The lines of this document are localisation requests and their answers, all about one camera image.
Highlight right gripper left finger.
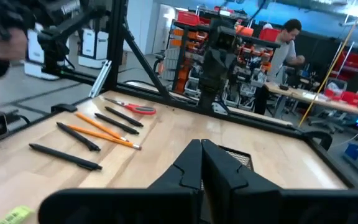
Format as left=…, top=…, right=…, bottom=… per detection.
left=147, top=138, right=204, bottom=192

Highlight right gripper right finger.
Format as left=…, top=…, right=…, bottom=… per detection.
left=201, top=138, right=282, bottom=224

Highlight black mesh desk organizer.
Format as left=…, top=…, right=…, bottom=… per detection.
left=218, top=144, right=255, bottom=172

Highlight red-handled scissors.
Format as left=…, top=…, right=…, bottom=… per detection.
left=103, top=97, right=157, bottom=116

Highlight black ballpoint pen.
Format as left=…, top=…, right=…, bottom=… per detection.
left=29, top=142, right=103, bottom=171
left=94, top=112, right=140, bottom=136
left=56, top=121, right=102, bottom=152
left=104, top=106, right=144, bottom=128

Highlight orange pencil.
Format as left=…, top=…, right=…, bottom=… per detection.
left=74, top=112, right=130, bottom=142
left=67, top=124, right=142, bottom=151

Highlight yellow-green block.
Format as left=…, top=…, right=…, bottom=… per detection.
left=0, top=205, right=35, bottom=224

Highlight red storage bin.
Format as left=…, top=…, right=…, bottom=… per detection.
left=259, top=27, right=282, bottom=43
left=323, top=88, right=358, bottom=107
left=177, top=11, right=200, bottom=27

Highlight person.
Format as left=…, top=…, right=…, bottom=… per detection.
left=255, top=18, right=306, bottom=116

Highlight wooden work desk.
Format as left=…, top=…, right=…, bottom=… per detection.
left=264, top=81, right=358, bottom=121

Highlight silver aluminium extrusion bar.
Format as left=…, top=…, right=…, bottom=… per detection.
left=88, top=60, right=112, bottom=98

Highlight white cabinet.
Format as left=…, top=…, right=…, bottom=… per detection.
left=78, top=27, right=110, bottom=70
left=23, top=23, right=61, bottom=81

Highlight black table edge clamp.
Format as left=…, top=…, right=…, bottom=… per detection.
left=50, top=103, right=78, bottom=113

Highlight person's hand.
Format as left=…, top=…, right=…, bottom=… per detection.
left=0, top=27, right=29, bottom=61

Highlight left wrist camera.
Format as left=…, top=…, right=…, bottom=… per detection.
left=211, top=25, right=238, bottom=50

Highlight black frame corner bracket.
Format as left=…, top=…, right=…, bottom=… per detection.
left=301, top=130, right=334, bottom=152

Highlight yellow hanging cord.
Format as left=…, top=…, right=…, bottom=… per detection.
left=298, top=0, right=358, bottom=127

